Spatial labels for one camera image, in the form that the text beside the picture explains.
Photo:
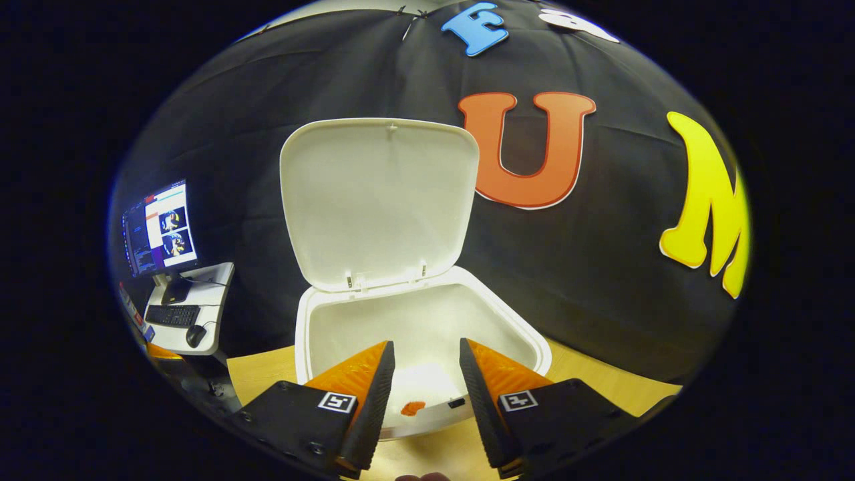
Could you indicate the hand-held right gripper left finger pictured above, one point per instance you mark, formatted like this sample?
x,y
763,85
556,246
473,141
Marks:
x,y
367,414

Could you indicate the white side table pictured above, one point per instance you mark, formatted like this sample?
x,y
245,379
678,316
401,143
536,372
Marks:
x,y
217,300

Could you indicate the wooden desktop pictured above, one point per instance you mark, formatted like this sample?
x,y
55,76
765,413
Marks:
x,y
601,381

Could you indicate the white desktop garbage bin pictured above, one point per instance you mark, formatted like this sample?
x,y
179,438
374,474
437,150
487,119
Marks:
x,y
377,200

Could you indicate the black keyboard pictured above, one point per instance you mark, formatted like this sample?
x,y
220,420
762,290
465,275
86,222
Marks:
x,y
172,315

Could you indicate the orange paper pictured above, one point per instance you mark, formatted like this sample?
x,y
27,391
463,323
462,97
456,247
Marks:
x,y
413,408

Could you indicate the black backdrop cloth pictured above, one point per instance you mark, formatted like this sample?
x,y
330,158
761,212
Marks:
x,y
588,267

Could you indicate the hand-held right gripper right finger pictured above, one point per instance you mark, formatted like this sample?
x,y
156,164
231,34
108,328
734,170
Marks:
x,y
484,414

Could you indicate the black computer mouse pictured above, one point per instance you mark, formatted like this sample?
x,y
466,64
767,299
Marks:
x,y
196,335

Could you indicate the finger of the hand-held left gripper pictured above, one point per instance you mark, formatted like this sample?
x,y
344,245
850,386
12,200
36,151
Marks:
x,y
200,384

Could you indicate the computer monitor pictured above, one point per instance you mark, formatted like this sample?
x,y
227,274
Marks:
x,y
163,227

